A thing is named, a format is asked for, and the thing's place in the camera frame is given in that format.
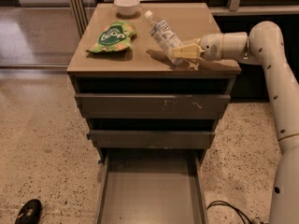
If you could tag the grey open bottom drawer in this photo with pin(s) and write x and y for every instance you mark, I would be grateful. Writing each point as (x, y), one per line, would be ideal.
(152, 189)

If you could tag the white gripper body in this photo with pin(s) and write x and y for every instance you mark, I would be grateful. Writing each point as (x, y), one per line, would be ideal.
(211, 46)

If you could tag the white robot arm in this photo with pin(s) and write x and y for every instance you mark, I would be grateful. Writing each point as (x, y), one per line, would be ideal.
(264, 45)

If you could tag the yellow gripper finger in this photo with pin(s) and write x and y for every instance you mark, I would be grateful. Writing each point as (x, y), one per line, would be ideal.
(191, 51)
(192, 41)

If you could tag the clear plastic water bottle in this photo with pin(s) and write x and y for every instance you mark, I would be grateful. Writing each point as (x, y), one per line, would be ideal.
(164, 36)

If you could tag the grey top drawer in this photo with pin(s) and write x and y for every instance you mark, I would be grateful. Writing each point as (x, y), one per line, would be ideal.
(150, 106)

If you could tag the grey middle drawer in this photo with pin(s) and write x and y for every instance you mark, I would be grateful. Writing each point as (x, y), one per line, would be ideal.
(152, 139)

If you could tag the black shoe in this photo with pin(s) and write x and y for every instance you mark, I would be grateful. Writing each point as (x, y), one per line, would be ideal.
(30, 213)

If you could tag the grey drawer cabinet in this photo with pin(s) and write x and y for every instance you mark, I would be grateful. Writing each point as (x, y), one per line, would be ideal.
(146, 70)

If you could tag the white ceramic bowl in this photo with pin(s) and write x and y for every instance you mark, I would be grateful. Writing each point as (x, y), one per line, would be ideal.
(127, 8)

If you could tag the green snack bag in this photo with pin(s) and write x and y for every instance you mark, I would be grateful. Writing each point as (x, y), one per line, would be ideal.
(116, 37)

